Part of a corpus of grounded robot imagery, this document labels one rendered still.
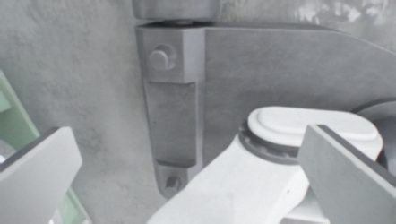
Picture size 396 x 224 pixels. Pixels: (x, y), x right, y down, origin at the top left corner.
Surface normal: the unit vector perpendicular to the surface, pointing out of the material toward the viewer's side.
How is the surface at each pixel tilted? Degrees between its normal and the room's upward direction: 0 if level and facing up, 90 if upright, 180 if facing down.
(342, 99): 0
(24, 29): 0
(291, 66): 0
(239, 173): 90
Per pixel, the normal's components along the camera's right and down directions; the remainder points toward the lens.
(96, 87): -0.18, 0.47
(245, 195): 0.00, -0.88
